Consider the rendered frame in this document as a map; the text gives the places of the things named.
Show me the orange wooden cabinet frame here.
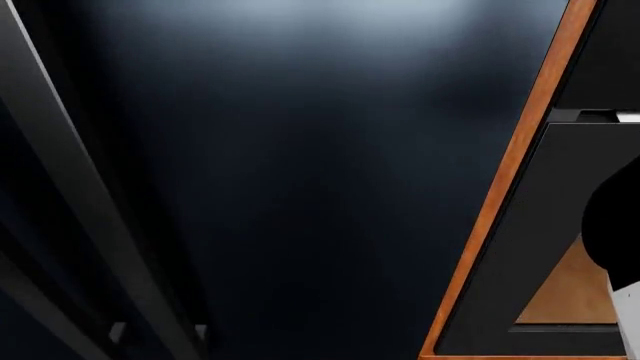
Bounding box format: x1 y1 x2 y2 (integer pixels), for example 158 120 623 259
417 0 628 360

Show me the dark grey door handle bar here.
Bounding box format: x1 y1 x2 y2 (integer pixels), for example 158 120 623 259
0 0 211 360

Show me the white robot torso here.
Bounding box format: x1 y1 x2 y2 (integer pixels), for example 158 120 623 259
606 279 640 360

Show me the dark grey cabinet door panel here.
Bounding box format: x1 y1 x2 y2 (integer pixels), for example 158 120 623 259
433 120 640 356

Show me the black cabinet panel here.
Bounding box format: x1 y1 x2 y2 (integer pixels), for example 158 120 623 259
552 0 640 111

